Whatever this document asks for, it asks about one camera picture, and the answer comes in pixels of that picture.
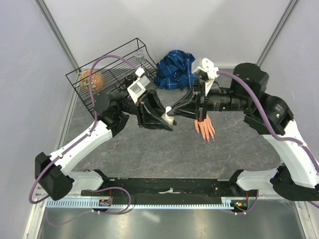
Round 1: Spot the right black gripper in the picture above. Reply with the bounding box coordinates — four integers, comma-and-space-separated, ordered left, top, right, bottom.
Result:
167, 77, 250, 122

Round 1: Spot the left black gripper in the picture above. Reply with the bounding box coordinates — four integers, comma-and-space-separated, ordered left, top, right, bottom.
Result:
118, 88, 177, 130

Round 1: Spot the white nail polish cap brush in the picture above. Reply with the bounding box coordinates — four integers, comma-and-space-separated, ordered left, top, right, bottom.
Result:
165, 106, 172, 115

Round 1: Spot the white nail polish bottle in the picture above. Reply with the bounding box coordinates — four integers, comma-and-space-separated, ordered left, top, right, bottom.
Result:
161, 113, 174, 125

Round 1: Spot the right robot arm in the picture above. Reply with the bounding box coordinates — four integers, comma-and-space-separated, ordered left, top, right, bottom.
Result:
166, 59, 319, 202

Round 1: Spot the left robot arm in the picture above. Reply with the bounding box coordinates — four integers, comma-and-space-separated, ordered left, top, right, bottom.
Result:
35, 90, 174, 201

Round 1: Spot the mannequin hand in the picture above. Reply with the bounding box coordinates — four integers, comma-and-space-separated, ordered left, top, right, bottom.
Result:
194, 115, 215, 142

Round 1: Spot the blue plaid shirt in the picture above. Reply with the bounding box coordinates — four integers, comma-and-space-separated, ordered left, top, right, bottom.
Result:
154, 50, 196, 90

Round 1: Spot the black mug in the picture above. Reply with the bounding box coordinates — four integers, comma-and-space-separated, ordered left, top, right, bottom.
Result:
120, 73, 137, 91

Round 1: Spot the clear glass cup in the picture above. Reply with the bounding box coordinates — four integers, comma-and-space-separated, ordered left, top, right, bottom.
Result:
134, 49, 145, 64

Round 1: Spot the brown floral ceramic bowl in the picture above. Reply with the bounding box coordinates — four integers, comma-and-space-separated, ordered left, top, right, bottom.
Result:
80, 70, 105, 92

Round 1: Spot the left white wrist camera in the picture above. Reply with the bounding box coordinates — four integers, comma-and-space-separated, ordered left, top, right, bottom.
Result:
127, 67, 150, 104

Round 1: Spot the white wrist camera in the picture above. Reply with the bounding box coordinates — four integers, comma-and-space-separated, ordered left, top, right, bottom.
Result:
127, 67, 150, 104
191, 58, 219, 96

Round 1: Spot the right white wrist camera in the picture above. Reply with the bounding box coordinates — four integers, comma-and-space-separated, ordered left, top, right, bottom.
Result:
191, 58, 219, 96

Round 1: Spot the black wire dish rack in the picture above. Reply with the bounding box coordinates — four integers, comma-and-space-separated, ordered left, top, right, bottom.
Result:
65, 38, 157, 116

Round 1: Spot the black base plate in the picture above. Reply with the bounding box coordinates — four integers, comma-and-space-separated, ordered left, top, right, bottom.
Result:
80, 177, 259, 206

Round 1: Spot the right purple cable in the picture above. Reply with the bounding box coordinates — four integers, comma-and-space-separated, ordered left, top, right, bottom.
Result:
216, 70, 319, 209

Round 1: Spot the purple cable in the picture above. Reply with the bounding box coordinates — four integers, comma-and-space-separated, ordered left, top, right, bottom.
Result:
28, 54, 140, 205
216, 70, 319, 209

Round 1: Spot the blue slotted cable duct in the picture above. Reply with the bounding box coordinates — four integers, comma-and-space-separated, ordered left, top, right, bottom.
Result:
45, 198, 244, 210

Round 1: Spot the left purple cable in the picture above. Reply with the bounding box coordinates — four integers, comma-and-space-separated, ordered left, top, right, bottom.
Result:
28, 54, 140, 205

